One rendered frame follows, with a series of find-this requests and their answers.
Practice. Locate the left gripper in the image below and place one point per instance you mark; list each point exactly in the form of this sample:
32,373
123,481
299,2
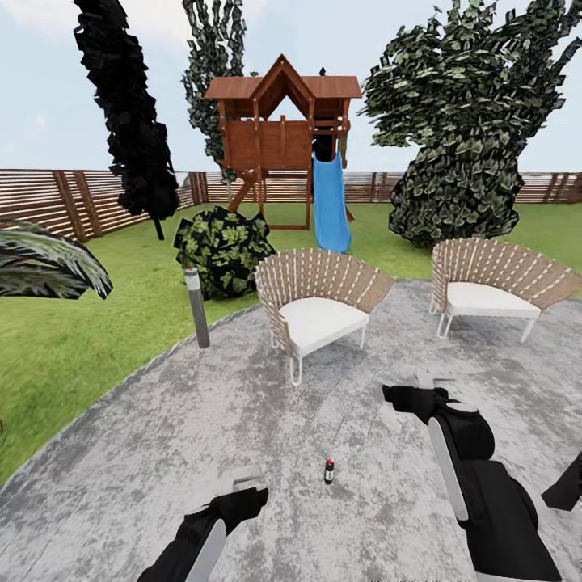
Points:
246,504

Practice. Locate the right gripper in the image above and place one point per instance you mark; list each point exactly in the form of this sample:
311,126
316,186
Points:
408,398

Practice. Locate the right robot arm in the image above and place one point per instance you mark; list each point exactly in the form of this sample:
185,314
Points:
498,514

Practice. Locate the garden chair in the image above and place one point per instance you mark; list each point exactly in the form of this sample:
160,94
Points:
486,278
313,297

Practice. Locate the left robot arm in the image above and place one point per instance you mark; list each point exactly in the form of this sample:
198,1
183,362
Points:
202,535

